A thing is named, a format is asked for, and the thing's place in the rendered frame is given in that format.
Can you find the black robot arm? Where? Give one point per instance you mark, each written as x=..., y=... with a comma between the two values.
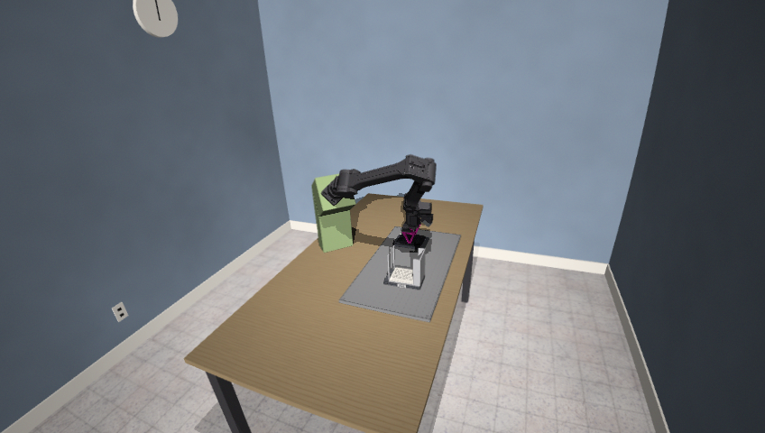
x=422, y=171

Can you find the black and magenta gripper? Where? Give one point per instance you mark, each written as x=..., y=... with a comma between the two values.
x=405, y=227

